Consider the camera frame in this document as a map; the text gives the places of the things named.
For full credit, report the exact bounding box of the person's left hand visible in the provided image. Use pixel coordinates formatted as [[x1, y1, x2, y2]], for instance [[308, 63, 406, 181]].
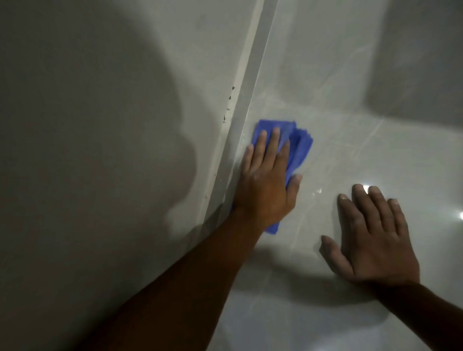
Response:
[[231, 127, 303, 231]]

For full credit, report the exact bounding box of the person's right hand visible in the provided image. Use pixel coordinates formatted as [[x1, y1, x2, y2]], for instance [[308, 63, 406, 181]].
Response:
[[320, 184, 421, 288]]

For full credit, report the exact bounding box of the blue cleaning cloth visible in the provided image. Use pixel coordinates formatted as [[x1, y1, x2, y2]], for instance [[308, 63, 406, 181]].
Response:
[[231, 119, 314, 235]]

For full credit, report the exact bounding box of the person's right forearm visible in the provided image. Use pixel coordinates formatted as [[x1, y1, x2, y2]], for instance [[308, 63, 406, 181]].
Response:
[[363, 281, 463, 351]]

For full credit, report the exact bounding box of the person's left forearm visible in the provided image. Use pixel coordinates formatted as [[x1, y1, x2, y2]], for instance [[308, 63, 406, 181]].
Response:
[[72, 208, 266, 351]]

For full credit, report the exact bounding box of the white baseboard trim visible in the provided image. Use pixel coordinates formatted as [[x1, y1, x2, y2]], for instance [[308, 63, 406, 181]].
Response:
[[203, 0, 280, 228]]

